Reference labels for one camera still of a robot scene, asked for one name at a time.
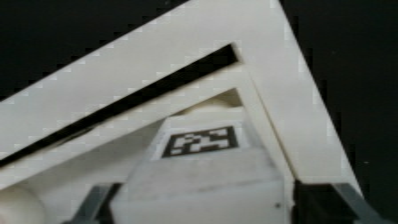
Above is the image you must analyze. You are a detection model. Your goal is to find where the white U-shaped fence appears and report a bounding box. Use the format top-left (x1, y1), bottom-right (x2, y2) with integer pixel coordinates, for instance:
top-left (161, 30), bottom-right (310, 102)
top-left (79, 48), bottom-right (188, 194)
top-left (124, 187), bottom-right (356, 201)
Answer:
top-left (0, 0), bottom-right (355, 189)

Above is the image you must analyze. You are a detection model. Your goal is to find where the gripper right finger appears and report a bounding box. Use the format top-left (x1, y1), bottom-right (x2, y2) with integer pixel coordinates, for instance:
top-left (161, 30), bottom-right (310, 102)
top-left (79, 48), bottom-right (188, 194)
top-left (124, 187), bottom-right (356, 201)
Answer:
top-left (292, 182), bottom-right (388, 224)

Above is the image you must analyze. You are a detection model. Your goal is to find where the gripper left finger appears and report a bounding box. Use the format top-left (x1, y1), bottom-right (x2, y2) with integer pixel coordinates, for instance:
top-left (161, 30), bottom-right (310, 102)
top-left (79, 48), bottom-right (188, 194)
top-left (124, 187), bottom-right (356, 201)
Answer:
top-left (61, 183), bottom-right (120, 224)

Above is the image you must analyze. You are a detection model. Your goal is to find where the white square table top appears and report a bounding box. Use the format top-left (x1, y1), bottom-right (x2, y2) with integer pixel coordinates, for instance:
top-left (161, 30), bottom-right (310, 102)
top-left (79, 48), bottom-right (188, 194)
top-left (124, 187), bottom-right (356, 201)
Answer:
top-left (0, 64), bottom-right (291, 224)

